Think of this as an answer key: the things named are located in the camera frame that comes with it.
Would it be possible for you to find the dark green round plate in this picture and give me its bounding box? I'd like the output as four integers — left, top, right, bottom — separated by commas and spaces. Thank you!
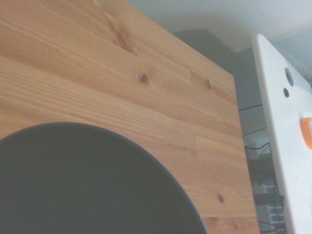
0, 121, 209, 234

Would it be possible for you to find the white panel with holes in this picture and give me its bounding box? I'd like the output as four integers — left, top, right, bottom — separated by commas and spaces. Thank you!
251, 33, 312, 234

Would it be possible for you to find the orange plastic tab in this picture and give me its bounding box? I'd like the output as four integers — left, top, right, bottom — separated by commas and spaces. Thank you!
299, 117, 312, 143

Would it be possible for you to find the thin black cable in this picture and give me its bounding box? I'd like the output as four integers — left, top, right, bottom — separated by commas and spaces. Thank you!
243, 126, 269, 137
238, 104, 264, 111

